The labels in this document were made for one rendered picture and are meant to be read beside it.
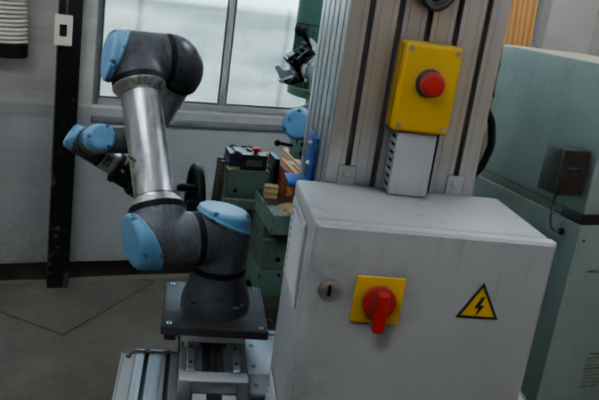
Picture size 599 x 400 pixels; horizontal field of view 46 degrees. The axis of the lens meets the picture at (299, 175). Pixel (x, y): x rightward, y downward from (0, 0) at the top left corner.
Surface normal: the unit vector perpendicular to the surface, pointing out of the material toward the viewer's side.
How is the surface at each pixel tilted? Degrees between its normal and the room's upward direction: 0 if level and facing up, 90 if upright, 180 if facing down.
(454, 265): 90
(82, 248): 90
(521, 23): 86
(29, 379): 0
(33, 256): 90
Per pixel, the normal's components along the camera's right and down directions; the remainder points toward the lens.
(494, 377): 0.08, 0.28
